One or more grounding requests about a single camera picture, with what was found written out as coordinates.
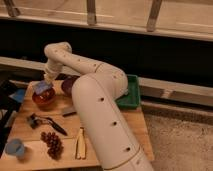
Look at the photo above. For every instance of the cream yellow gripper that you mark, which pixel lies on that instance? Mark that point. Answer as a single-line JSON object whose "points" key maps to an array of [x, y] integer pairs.
{"points": [[50, 74]]}

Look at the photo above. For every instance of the red bowl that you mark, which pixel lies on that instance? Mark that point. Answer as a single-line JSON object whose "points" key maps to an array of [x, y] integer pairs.
{"points": [[44, 98]]}

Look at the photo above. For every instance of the green plastic tray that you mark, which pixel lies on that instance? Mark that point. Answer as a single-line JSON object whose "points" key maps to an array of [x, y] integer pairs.
{"points": [[132, 99]]}

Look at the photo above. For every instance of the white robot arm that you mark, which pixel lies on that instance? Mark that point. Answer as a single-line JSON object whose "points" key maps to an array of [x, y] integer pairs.
{"points": [[93, 95]]}

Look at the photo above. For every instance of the blue plastic cup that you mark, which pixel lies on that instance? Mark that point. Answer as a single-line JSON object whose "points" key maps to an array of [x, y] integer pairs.
{"points": [[15, 147]]}

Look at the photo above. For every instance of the black handled peeler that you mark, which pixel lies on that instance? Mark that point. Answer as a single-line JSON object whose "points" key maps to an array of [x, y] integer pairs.
{"points": [[34, 121]]}

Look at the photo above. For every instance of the grey rectangular block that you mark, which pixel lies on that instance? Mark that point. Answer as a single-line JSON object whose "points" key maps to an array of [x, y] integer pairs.
{"points": [[68, 111]]}

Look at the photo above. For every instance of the light blue sponge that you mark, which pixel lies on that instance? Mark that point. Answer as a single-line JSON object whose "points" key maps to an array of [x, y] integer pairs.
{"points": [[42, 86]]}

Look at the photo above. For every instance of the bunch of dark grapes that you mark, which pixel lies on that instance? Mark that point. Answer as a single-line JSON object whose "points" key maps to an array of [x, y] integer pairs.
{"points": [[54, 144]]}

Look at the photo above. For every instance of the purple bowl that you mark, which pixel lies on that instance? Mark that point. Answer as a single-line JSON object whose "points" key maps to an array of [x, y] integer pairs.
{"points": [[67, 84]]}

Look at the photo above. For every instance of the blue cloth at left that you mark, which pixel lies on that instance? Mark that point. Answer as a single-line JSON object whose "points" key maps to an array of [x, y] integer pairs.
{"points": [[19, 95]]}

